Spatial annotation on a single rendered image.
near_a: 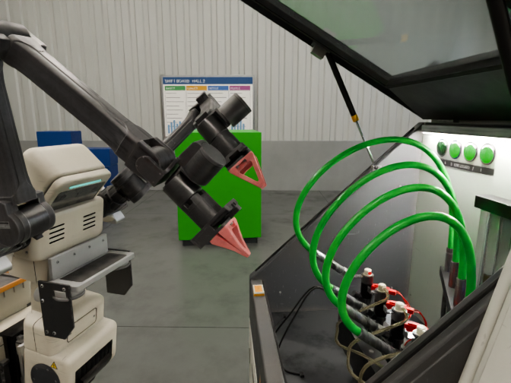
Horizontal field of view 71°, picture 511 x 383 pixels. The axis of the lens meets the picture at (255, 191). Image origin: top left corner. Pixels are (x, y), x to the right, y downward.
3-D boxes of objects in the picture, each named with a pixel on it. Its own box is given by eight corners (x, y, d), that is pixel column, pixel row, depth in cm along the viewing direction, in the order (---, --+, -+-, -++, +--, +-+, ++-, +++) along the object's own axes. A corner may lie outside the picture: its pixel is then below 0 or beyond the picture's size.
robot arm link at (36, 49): (14, 45, 76) (-38, 38, 65) (23, 21, 74) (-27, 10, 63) (171, 176, 75) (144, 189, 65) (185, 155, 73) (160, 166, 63)
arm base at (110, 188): (112, 188, 131) (88, 195, 119) (126, 176, 128) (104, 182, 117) (125, 208, 131) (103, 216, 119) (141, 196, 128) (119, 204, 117)
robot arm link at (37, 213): (7, 215, 85) (-14, 223, 80) (31, 192, 82) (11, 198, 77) (33, 246, 86) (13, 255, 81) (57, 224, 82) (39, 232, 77)
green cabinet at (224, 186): (252, 223, 508) (252, 129, 482) (261, 244, 424) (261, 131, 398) (184, 225, 497) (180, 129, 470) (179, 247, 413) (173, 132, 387)
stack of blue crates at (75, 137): (42, 200, 648) (33, 131, 623) (57, 194, 696) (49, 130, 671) (111, 200, 646) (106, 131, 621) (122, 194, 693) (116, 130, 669)
